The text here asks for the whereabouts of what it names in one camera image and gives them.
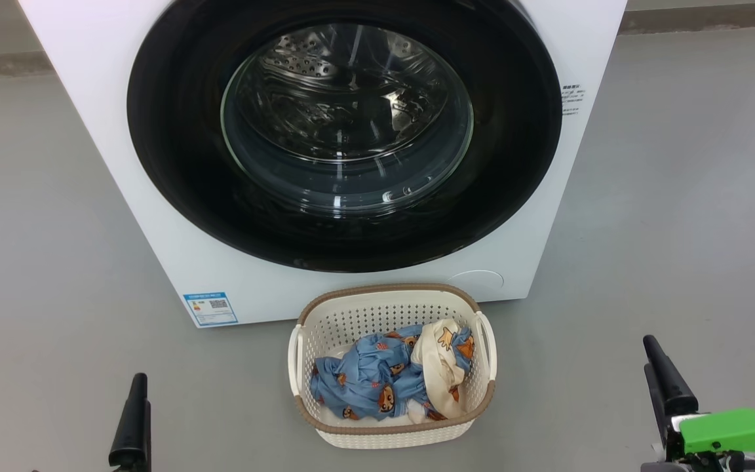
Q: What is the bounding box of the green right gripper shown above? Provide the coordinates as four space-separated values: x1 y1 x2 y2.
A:
643 334 755 463

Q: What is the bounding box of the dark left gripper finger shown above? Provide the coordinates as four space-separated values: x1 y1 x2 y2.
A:
108 372 153 472

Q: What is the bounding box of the cream printed garment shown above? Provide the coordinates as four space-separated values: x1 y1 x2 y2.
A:
410 319 467 420

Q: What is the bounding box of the blue bear print garment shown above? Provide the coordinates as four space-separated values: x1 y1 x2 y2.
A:
310 323 476 422

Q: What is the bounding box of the black round glass washer door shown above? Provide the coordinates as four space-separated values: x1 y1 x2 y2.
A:
126 0 563 273

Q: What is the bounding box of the white front-load washing machine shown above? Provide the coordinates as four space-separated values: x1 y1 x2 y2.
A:
17 0 627 328

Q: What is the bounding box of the blue energy label sticker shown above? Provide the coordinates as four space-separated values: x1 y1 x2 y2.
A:
183 292 239 327

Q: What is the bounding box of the cream plastic laundry basket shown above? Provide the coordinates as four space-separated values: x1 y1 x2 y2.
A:
288 283 497 450

